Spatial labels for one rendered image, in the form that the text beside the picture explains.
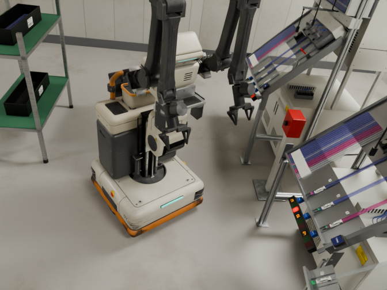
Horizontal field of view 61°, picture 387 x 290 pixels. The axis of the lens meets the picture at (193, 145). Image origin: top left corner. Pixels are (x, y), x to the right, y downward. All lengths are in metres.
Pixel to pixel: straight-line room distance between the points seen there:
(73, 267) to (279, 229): 1.48
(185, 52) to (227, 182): 1.49
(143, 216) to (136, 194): 0.17
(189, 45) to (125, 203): 1.12
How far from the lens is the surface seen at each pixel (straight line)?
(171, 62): 1.39
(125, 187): 2.32
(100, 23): 5.00
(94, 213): 2.56
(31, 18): 2.97
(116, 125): 2.05
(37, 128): 2.80
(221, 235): 2.48
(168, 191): 2.31
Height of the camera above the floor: 1.95
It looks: 38 degrees down
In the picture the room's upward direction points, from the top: 9 degrees clockwise
